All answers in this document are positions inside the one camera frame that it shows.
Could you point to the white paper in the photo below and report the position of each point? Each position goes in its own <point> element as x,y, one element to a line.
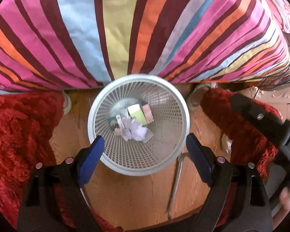
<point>135,131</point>

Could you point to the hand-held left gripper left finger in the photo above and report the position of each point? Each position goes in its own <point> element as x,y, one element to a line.
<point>90,159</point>

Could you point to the white mesh wastebasket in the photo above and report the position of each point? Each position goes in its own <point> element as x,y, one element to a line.
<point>140,159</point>

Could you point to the green cardboard box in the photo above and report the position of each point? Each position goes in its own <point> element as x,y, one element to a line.
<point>136,114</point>

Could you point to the bent metal tube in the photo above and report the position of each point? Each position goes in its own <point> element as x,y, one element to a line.
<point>175,181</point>

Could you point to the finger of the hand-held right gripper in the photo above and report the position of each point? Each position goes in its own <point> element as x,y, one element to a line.
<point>256,118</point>

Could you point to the floral bed sheet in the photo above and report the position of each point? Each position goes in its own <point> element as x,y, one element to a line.
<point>287,12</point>

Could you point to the white window box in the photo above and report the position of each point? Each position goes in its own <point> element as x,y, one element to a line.
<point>148,113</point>

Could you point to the striped multicolour bedspread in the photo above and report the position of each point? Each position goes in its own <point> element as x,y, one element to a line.
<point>145,29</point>

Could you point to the person's right hand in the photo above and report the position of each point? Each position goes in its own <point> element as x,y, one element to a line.
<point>287,198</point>

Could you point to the red shaggy rug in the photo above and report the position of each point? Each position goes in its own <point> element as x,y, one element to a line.
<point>19,130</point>
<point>222,118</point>

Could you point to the cream bed leg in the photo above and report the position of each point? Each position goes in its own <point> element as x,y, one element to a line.
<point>67,104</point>
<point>198,96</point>

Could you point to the small green and white box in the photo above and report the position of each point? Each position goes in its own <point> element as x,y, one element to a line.
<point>113,123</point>

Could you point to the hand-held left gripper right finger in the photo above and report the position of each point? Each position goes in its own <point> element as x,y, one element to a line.
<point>199,159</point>

